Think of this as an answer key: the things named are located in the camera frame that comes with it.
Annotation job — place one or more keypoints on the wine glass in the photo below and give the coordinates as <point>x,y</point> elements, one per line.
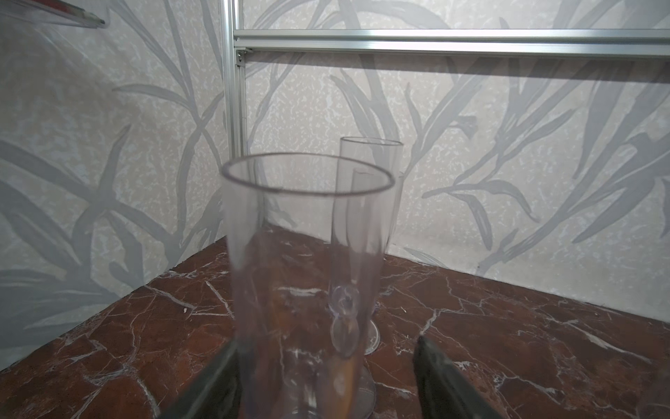
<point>302,301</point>
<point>363,224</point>

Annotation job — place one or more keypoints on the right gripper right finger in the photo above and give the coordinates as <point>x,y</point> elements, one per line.
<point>443,391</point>

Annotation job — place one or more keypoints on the clear plastic wall shelf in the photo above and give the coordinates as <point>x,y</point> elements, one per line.
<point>79,13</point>

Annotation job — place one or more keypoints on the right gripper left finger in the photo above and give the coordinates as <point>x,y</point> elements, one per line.
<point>215,393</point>

